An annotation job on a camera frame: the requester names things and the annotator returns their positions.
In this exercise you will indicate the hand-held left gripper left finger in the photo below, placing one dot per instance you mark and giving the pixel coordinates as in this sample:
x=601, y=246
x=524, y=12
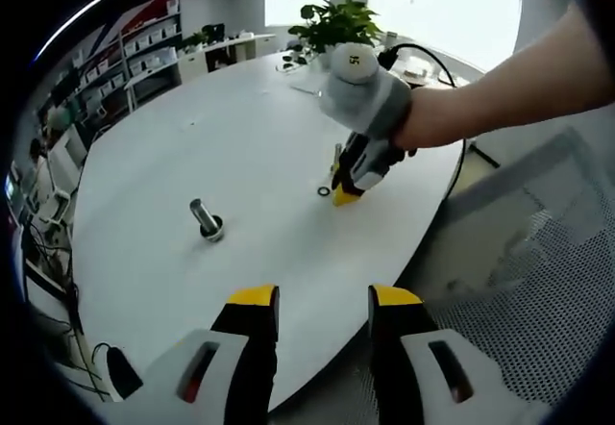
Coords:
x=216, y=377

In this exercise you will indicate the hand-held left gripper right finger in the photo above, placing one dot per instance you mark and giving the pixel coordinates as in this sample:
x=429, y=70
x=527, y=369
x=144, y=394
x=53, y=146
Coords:
x=418, y=377

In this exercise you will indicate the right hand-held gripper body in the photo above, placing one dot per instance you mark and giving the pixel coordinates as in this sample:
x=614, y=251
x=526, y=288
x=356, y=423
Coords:
x=365, y=98

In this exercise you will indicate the small steel threaded stud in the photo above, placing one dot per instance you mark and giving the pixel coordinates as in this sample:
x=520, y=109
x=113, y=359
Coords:
x=337, y=153

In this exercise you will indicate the small steel washer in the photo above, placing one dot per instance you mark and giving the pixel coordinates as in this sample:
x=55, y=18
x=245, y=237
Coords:
x=320, y=191

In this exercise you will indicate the large steel washer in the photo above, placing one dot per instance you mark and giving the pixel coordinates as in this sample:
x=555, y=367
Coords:
x=220, y=227

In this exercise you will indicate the large steel threaded stud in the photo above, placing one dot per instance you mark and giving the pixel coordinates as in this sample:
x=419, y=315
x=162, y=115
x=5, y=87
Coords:
x=198, y=208

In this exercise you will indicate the person's right hand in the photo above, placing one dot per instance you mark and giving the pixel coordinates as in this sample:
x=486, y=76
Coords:
x=430, y=117

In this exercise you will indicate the white paper sheet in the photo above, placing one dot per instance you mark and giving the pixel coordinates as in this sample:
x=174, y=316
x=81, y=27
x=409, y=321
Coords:
x=305, y=89

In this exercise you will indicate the large potted green plant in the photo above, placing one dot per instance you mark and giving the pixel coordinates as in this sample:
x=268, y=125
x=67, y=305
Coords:
x=336, y=26

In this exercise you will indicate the black computer mouse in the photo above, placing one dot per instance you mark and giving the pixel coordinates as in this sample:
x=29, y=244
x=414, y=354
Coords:
x=124, y=372

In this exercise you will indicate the grey mesh office chair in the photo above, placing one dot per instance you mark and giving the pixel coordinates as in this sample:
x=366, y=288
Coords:
x=519, y=276

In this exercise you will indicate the white office desk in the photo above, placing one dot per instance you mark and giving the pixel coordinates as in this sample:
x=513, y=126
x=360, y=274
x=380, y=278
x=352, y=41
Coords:
x=230, y=47

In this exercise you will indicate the dark desk monitor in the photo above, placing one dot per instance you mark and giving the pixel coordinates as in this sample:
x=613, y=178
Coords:
x=214, y=33

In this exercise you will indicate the small potted green plant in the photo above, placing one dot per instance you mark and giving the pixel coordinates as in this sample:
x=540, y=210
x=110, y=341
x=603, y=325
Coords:
x=197, y=40

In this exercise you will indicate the shelf of white bins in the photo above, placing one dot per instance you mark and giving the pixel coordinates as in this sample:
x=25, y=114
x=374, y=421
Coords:
x=139, y=45

